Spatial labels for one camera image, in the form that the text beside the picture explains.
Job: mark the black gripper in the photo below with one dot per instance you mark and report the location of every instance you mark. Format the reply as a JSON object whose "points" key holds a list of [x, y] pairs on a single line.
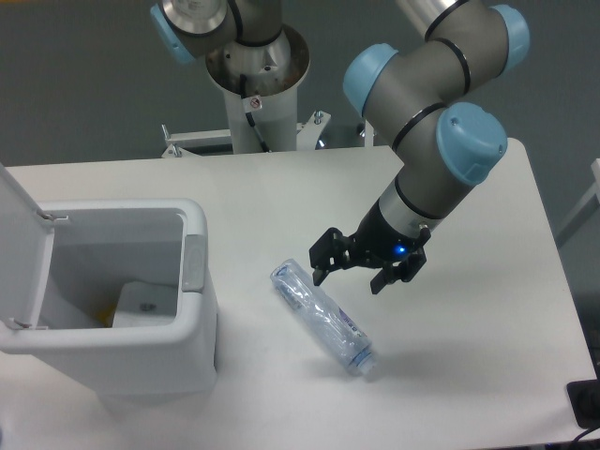
{"points": [[375, 244]]}

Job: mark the clear plastic water bottle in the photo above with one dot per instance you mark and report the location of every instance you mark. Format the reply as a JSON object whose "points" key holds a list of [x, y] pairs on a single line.
{"points": [[323, 317]]}

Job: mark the white plastic wrapper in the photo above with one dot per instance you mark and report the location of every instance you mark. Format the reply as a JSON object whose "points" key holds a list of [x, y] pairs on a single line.
{"points": [[145, 304]]}

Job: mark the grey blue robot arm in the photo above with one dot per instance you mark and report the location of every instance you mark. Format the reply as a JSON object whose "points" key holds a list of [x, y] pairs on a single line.
{"points": [[415, 102]]}

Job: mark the yellow trash item in bin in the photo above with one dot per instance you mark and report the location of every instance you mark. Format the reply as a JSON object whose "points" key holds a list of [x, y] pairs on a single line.
{"points": [[106, 316]]}

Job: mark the white trash can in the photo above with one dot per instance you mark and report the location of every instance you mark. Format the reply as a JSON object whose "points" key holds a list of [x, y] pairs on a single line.
{"points": [[104, 246]]}

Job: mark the white trash can lid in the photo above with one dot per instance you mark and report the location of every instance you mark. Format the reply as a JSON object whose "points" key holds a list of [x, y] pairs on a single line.
{"points": [[27, 239]]}

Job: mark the black device at table edge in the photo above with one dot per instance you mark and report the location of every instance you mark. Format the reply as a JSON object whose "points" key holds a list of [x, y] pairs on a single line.
{"points": [[584, 399]]}

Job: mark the white metal base frame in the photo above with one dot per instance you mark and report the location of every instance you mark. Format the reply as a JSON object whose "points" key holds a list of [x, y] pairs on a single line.
{"points": [[319, 132]]}

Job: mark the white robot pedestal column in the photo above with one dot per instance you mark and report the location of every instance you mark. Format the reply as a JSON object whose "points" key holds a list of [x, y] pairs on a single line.
{"points": [[259, 87]]}

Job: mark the white frame at right edge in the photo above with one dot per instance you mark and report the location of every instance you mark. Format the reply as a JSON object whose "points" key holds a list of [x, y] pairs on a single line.
{"points": [[582, 211]]}

